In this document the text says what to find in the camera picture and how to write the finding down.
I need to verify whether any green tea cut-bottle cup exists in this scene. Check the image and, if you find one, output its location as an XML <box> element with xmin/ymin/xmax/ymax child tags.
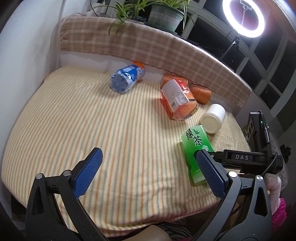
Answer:
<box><xmin>181</xmin><ymin>125</ymin><xmax>214</xmax><ymax>186</ymax></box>

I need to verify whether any white plastic cup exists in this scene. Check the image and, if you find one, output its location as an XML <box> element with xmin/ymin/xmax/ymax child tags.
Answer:
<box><xmin>200</xmin><ymin>103</ymin><xmax>226</xmax><ymax>134</ymax></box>

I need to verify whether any orange paper cup right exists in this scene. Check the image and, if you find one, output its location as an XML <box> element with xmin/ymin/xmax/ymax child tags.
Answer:
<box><xmin>189</xmin><ymin>84</ymin><xmax>212</xmax><ymax>104</ymax></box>

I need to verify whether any orange paper cup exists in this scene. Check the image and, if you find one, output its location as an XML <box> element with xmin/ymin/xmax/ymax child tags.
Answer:
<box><xmin>189</xmin><ymin>84</ymin><xmax>212</xmax><ymax>104</ymax></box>
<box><xmin>161</xmin><ymin>74</ymin><xmax>188</xmax><ymax>88</ymax></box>

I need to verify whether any blue cut-bottle cup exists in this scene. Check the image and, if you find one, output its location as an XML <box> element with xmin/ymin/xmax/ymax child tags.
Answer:
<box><xmin>110</xmin><ymin>62</ymin><xmax>145</xmax><ymax>94</ymax></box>

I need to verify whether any orange paper cup left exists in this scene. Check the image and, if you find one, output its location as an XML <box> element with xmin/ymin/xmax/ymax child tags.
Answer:
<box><xmin>161</xmin><ymin>74</ymin><xmax>188</xmax><ymax>88</ymax></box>

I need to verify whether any pink cloth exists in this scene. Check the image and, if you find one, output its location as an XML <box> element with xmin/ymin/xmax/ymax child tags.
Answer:
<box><xmin>264</xmin><ymin>173</ymin><xmax>287</xmax><ymax>232</ymax></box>

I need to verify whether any striped yellow mattress cover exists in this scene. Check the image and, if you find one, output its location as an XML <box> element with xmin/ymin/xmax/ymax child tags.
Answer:
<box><xmin>0</xmin><ymin>65</ymin><xmax>251</xmax><ymax>238</ymax></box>

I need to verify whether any black tripod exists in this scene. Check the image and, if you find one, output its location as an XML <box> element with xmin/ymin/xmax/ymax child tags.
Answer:
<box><xmin>219</xmin><ymin>34</ymin><xmax>241</xmax><ymax>61</ymax></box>

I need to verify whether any plaid beige cloth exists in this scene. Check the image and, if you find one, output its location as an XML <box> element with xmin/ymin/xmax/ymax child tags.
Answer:
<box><xmin>60</xmin><ymin>16</ymin><xmax>252</xmax><ymax>107</ymax></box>

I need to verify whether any potted spider plant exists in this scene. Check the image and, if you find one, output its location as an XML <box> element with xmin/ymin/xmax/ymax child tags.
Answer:
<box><xmin>106</xmin><ymin>1</ymin><xmax>194</xmax><ymax>33</ymax></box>

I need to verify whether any beige handle knob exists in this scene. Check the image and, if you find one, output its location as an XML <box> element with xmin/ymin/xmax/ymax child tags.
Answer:
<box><xmin>123</xmin><ymin>225</ymin><xmax>171</xmax><ymax>241</ymax></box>

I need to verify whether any ring light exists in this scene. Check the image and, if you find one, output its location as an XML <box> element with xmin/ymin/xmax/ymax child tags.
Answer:
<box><xmin>222</xmin><ymin>0</ymin><xmax>265</xmax><ymax>38</ymax></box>

